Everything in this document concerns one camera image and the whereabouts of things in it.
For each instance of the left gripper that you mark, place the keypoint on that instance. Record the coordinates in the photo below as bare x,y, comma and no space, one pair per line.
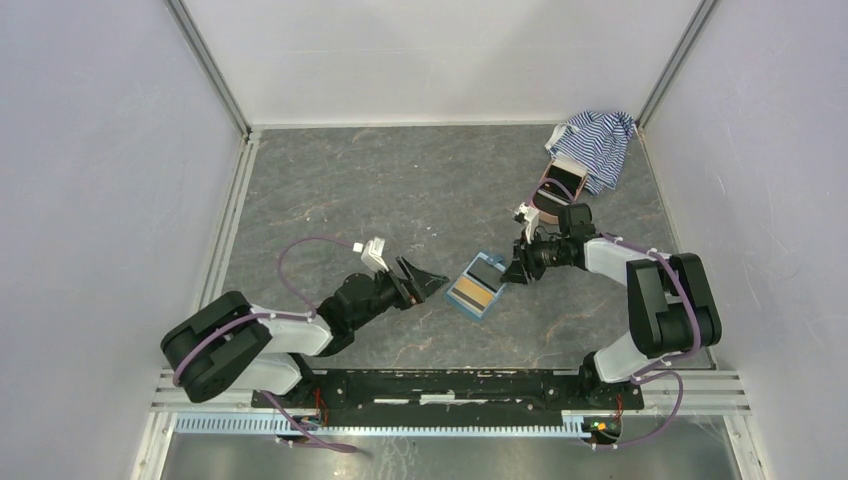
418,285

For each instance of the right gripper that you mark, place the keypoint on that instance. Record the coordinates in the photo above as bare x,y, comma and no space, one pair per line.
525,263

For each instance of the grey credit card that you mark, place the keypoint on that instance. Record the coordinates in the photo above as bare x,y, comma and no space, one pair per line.
489,276

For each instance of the orange credit card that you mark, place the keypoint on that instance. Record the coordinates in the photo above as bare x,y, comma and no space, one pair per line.
471,296

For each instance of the pink card box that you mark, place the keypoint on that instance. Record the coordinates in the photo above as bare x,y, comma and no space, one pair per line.
561,184

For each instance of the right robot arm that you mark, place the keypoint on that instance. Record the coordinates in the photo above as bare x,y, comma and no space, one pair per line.
671,309

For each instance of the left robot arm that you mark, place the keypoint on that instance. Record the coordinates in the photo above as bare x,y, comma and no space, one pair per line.
231,343

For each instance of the striped blue white cloth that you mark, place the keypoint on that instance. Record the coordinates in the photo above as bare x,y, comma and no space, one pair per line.
598,141

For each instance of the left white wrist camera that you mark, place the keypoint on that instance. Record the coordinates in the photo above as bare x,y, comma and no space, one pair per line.
371,254

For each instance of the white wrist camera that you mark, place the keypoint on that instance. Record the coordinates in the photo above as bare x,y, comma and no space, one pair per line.
528,217
371,254

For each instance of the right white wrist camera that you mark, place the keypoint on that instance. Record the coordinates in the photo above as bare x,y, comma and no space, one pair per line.
528,217

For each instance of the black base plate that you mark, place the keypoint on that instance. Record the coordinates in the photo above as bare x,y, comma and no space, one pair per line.
457,398

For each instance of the light blue cable duct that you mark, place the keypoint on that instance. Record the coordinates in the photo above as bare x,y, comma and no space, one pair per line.
276,424

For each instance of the aluminium frame rail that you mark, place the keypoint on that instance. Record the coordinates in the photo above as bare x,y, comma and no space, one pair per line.
693,392

